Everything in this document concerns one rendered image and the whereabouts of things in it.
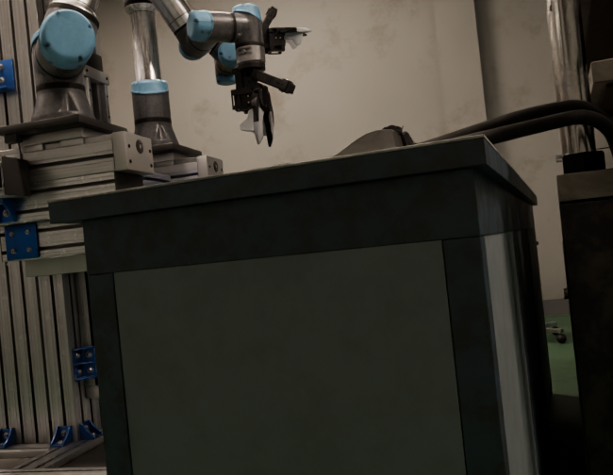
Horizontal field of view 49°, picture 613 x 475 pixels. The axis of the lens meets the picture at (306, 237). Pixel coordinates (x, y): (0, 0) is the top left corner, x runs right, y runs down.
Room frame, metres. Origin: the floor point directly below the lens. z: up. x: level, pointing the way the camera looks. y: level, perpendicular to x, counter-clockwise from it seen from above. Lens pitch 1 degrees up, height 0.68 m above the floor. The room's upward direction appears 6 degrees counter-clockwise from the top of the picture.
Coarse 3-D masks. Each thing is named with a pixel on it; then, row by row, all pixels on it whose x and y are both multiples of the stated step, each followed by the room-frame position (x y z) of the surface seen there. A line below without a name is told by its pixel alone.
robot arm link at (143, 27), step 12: (132, 0) 2.20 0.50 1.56; (144, 0) 2.20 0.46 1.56; (132, 12) 2.22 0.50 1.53; (144, 12) 2.22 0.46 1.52; (156, 12) 2.26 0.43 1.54; (132, 24) 2.22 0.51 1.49; (144, 24) 2.21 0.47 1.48; (156, 24) 2.26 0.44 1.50; (132, 36) 2.23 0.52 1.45; (144, 36) 2.21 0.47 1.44; (156, 36) 2.24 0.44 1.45; (144, 48) 2.21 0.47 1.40; (156, 48) 2.24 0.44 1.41; (144, 60) 2.21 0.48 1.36; (156, 60) 2.23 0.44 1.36; (144, 72) 2.21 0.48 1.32; (156, 72) 2.23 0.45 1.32
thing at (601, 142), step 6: (594, 132) 1.86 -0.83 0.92; (600, 132) 1.85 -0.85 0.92; (600, 138) 1.85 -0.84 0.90; (600, 144) 1.85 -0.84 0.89; (606, 144) 1.85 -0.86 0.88; (600, 150) 1.85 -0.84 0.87; (606, 150) 1.85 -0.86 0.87; (606, 156) 1.85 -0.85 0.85; (606, 162) 1.85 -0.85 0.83; (612, 162) 1.84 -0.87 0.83; (606, 168) 1.85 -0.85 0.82
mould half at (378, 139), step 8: (368, 136) 1.53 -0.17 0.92; (376, 136) 1.53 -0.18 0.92; (384, 136) 1.52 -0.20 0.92; (392, 136) 1.51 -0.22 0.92; (400, 136) 1.58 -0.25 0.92; (352, 144) 1.55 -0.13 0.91; (360, 144) 1.54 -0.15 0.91; (368, 144) 1.53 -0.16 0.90; (376, 144) 1.53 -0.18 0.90; (384, 144) 1.52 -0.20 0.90; (392, 144) 1.51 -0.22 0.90; (400, 144) 1.56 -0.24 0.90; (344, 152) 1.56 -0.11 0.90; (352, 152) 1.55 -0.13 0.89; (360, 152) 1.54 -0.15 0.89
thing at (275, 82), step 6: (258, 72) 1.70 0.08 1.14; (258, 78) 1.69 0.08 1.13; (264, 78) 1.69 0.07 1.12; (270, 78) 1.68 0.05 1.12; (276, 78) 1.68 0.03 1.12; (270, 84) 1.69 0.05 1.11; (276, 84) 1.68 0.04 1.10; (282, 84) 1.67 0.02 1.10; (288, 84) 1.67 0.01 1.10; (282, 90) 1.69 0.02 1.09; (288, 90) 1.68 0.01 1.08
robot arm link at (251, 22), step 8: (232, 8) 1.71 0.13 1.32; (240, 8) 1.69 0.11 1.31; (248, 8) 1.69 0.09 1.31; (256, 8) 1.70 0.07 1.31; (240, 16) 1.68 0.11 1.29; (248, 16) 1.69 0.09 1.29; (256, 16) 1.70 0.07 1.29; (240, 24) 1.68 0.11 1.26; (248, 24) 1.69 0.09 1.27; (256, 24) 1.70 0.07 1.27; (240, 32) 1.68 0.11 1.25; (248, 32) 1.69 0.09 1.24; (256, 32) 1.70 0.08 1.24; (240, 40) 1.69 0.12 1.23; (248, 40) 1.69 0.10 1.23; (256, 40) 1.69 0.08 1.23
